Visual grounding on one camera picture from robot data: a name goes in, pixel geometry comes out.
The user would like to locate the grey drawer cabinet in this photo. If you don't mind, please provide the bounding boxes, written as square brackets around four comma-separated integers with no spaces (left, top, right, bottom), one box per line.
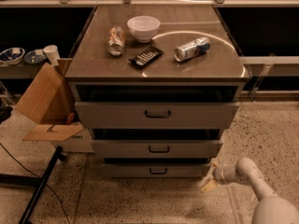
[66,4,249,168]

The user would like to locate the grey drawer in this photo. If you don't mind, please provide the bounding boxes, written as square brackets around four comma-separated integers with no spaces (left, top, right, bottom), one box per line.
[102,163,210,178]
[92,140,222,159]
[75,102,239,129]

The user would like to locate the black floor cable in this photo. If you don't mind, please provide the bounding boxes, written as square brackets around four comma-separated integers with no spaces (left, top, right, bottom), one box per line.
[0,142,72,224]

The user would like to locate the white paper cup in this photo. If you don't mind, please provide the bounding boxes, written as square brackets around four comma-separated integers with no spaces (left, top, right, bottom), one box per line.
[43,45,60,65]

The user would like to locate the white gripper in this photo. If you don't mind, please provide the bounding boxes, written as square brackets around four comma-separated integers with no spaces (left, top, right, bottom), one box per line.
[201,161,239,193]

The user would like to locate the orange soda can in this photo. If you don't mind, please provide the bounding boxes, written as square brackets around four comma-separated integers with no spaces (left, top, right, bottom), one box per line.
[107,26,126,56]

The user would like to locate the dark blue bowl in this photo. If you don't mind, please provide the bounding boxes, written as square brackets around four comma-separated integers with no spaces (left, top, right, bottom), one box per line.
[23,49,47,66]

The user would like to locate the blue white soda can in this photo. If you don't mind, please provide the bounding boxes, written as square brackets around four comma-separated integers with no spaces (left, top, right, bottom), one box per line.
[174,37,210,62]

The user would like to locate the black metal stand leg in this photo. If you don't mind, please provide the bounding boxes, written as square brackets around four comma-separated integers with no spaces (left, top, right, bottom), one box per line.
[0,147,65,224]

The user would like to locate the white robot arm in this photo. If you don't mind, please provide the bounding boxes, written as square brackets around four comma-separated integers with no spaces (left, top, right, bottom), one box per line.
[201,158,299,224]

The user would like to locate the open cardboard box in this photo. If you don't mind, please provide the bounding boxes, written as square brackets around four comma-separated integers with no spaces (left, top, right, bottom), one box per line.
[15,63,93,153]

